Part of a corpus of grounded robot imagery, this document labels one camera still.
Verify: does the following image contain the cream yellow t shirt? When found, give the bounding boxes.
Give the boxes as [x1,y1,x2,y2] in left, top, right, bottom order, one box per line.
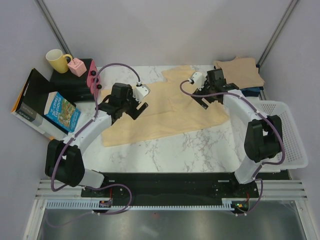
[101,65,229,147]

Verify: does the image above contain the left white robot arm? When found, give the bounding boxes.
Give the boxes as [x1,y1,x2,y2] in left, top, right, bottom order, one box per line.
[44,83,150,197]

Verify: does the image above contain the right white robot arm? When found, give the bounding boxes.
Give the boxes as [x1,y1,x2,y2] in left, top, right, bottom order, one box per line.
[189,69,285,197]

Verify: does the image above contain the folded tan t shirt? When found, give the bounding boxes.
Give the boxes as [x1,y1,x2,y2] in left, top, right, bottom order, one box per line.
[213,57,265,89]

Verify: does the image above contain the black and pink box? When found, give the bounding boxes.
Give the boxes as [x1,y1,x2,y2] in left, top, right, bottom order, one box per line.
[49,58,98,103]

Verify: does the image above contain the pink cube block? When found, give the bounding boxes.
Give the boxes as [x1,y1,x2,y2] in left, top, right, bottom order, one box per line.
[67,58,87,77]

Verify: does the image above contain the blue paperback book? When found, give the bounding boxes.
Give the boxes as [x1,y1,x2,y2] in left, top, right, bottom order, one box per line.
[44,91,81,133]

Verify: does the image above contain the yellow mug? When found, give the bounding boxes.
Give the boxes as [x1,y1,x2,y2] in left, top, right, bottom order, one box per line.
[45,49,73,74]

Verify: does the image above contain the black orange file folder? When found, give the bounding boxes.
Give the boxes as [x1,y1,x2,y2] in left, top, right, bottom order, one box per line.
[11,68,68,140]

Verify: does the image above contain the white plastic basket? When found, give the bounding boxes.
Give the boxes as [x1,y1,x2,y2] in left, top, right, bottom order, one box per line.
[252,100,309,172]

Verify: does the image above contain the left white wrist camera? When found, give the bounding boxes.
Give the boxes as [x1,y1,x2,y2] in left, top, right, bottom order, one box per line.
[132,84,151,103]

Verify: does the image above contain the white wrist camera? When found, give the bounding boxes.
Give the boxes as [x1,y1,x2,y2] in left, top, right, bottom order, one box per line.
[132,84,151,103]
[189,71,206,91]

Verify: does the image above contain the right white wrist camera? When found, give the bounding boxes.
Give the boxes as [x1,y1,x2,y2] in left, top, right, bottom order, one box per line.
[189,71,206,91]

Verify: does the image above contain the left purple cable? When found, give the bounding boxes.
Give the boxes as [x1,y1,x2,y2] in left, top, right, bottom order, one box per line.
[50,63,143,193]

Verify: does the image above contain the purple cable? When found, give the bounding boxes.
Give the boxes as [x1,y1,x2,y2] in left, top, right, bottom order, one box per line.
[50,63,143,193]
[179,79,286,181]

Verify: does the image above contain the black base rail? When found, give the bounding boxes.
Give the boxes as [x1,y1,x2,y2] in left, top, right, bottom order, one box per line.
[79,171,292,207]

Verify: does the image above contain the left aluminium frame post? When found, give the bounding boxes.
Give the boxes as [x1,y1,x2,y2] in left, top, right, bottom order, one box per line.
[34,0,71,54]

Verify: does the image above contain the aluminium frame post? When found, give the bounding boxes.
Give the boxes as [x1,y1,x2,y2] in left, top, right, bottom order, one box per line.
[34,0,71,54]
[257,0,300,67]

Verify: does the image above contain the right aluminium frame post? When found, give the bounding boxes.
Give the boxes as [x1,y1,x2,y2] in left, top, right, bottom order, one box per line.
[257,0,300,67]

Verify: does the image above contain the white cable duct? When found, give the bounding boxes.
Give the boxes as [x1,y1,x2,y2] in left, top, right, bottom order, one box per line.
[45,199,238,211]

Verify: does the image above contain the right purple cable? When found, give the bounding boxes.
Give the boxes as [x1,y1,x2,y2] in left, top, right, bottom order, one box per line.
[179,79,286,181]

